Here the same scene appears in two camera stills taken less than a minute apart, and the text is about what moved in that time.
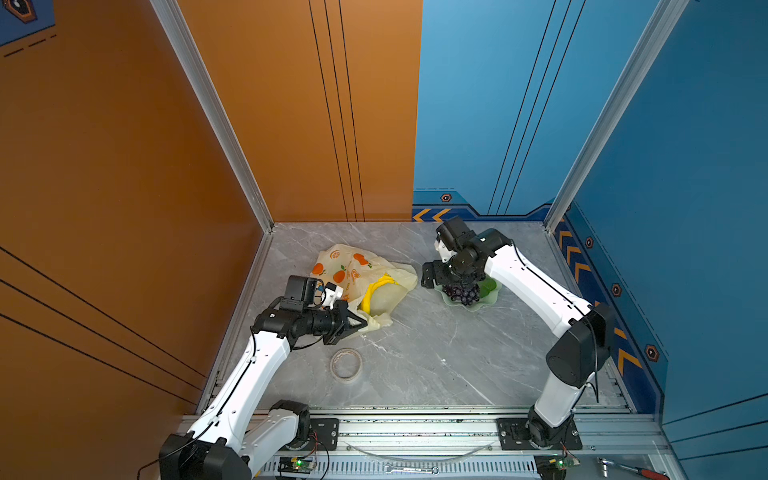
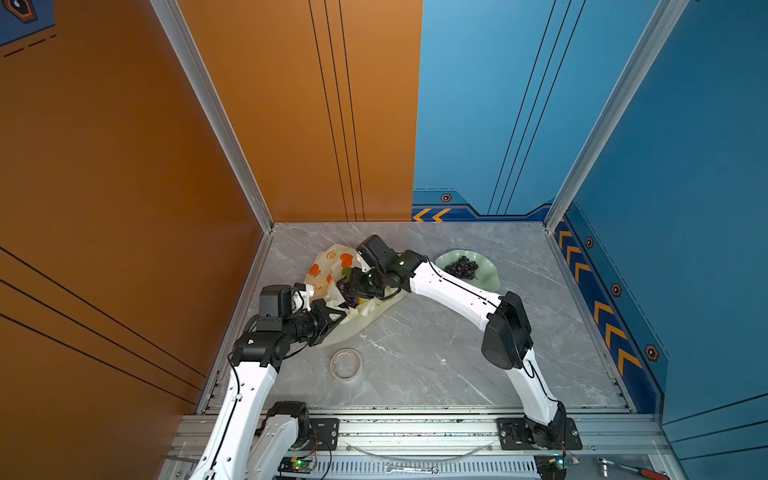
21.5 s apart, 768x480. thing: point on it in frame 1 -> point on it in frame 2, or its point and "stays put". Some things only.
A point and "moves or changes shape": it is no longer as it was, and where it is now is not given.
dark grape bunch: (466, 296) moves or changes shape
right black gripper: (436, 266) -> (355, 275)
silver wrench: (434, 470) stays put
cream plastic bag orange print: (373, 286) moves or changes shape
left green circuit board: (296, 465) stays put
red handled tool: (645, 474) stays put
